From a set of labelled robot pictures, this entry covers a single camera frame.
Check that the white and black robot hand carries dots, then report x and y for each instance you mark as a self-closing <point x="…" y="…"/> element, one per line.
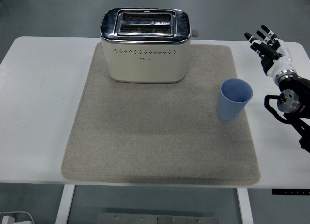
<point x="278" y="54"/>

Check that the blue ribbed water cup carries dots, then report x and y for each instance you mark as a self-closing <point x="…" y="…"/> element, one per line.
<point x="232" y="100"/>

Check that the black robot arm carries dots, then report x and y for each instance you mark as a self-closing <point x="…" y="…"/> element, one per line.
<point x="291" y="98"/>

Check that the cream and chrome toaster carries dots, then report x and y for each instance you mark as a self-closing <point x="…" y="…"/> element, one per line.
<point x="145" y="45"/>

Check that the black table control panel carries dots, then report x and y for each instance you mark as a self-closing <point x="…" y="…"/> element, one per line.
<point x="290" y="192"/>

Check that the beige fabric table mat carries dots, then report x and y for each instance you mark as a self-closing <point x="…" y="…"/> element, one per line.
<point x="159" y="127"/>

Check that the white table leg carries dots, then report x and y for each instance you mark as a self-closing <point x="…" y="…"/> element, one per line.
<point x="244" y="205"/>
<point x="65" y="204"/>

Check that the grey metal plate with screws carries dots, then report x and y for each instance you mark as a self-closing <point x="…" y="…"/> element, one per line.
<point x="157" y="219"/>

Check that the white power adapter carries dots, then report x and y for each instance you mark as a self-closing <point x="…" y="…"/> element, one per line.
<point x="7" y="219"/>

